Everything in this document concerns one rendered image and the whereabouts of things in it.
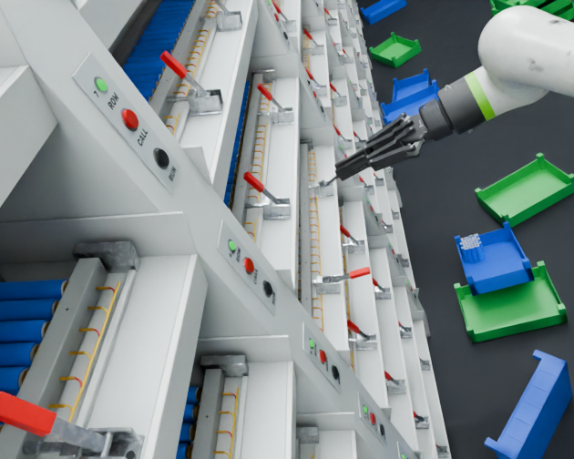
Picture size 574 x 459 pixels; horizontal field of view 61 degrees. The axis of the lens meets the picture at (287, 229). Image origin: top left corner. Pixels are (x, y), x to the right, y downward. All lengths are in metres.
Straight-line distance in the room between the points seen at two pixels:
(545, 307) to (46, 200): 1.63
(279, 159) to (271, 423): 0.47
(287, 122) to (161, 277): 0.57
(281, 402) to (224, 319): 0.11
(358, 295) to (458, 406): 0.72
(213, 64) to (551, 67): 0.48
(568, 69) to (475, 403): 1.15
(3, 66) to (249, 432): 0.39
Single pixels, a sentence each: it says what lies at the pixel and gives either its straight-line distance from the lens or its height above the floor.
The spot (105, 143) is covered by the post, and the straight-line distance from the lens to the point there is 0.39.
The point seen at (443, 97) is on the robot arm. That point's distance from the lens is 0.95.
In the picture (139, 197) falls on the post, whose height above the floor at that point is 1.37.
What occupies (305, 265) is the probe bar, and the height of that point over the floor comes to 0.95.
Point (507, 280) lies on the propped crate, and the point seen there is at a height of 0.12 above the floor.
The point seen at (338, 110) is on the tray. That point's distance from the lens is 1.71.
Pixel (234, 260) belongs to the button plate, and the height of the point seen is 1.24.
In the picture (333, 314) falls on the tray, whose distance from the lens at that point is 0.84.
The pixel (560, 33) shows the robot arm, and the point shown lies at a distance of 0.82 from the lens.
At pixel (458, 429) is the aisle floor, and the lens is 1.69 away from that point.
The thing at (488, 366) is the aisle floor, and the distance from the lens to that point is 1.76.
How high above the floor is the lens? 1.54
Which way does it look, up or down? 38 degrees down
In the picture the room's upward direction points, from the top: 34 degrees counter-clockwise
